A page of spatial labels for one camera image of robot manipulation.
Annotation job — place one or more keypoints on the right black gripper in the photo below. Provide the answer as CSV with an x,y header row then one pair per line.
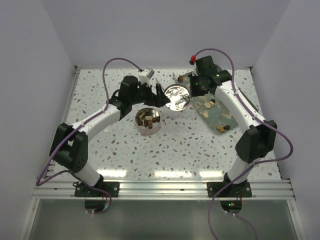
x,y
194,91

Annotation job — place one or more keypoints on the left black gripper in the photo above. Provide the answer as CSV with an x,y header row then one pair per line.
x,y
158,100

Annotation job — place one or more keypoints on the round silver tin lid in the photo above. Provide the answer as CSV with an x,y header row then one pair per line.
x,y
179,97

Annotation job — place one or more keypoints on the white chocolate bar piece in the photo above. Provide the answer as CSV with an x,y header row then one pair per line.
x,y
148,118

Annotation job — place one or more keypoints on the round silver tin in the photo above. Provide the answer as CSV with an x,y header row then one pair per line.
x,y
145,131

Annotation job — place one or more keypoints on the metal tongs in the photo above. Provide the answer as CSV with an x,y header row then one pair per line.
x,y
165,78

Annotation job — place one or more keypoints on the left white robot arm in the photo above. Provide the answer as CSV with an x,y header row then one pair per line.
x,y
70,144

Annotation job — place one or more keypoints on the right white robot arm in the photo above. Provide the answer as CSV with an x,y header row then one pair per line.
x,y
258,134

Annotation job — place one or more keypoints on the dark chocolate tray left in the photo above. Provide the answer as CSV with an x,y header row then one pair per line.
x,y
180,79

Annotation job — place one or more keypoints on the green floral metal tray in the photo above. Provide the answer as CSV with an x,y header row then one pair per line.
x,y
219,115

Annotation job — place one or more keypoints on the chocolates at tray corner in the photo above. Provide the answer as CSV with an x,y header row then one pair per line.
x,y
223,128

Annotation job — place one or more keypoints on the red cable connector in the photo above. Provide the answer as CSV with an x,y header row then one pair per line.
x,y
192,60

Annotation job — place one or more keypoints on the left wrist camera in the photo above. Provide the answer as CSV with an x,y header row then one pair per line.
x,y
145,76

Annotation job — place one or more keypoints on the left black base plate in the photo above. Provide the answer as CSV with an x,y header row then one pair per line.
x,y
103,189

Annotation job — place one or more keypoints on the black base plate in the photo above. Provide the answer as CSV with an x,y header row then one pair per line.
x,y
228,190
103,189

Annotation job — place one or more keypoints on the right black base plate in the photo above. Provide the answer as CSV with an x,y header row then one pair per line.
x,y
228,190

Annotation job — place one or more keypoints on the aluminium rail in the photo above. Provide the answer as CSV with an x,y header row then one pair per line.
x,y
173,190

